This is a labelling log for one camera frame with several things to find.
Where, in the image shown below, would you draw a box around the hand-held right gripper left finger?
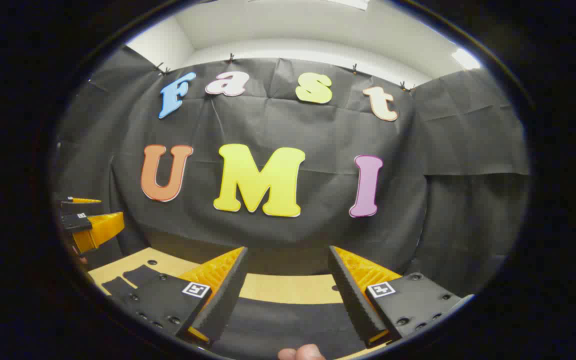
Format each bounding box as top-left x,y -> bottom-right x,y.
115,246 -> 249,347

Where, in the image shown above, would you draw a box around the dark grey jeans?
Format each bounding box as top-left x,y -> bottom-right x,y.
100,265 -> 369,360

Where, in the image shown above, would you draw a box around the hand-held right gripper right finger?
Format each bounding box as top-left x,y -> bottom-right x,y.
328,245 -> 463,349

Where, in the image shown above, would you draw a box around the ceiling light panel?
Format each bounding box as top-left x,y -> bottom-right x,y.
451,47 -> 482,71

